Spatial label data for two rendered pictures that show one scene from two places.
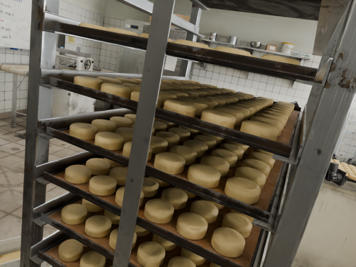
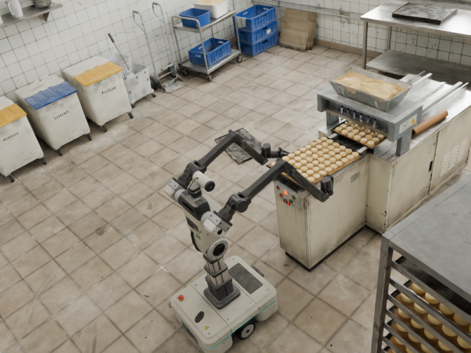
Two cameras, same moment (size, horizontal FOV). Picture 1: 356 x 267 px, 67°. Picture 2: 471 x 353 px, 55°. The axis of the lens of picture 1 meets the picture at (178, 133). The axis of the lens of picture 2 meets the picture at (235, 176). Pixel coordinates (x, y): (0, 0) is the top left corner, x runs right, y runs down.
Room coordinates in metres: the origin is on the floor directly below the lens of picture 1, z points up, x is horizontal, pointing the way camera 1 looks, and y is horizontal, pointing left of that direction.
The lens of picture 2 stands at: (0.78, 1.07, 2.90)
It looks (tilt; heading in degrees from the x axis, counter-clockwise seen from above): 37 degrees down; 309
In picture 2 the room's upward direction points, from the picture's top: 10 degrees counter-clockwise
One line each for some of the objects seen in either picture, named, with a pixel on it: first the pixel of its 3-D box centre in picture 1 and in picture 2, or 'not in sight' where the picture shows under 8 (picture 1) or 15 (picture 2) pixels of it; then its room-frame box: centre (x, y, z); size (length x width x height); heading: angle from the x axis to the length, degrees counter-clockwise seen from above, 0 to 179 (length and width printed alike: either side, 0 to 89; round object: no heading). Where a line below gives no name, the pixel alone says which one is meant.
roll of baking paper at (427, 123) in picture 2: not in sight; (429, 122); (1.37, -2.21, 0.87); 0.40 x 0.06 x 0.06; 67
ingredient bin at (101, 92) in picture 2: not in sight; (100, 94); (5.47, -2.27, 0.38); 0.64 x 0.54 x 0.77; 165
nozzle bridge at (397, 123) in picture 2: not in sight; (366, 118); (1.77, -1.89, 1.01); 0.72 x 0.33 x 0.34; 162
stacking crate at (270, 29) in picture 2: not in sight; (256, 30); (4.68, -4.96, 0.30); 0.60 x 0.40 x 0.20; 77
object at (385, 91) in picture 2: not in sight; (368, 87); (1.77, -1.89, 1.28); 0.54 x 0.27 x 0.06; 162
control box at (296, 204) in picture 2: not in sight; (287, 195); (2.04, -1.07, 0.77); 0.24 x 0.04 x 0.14; 162
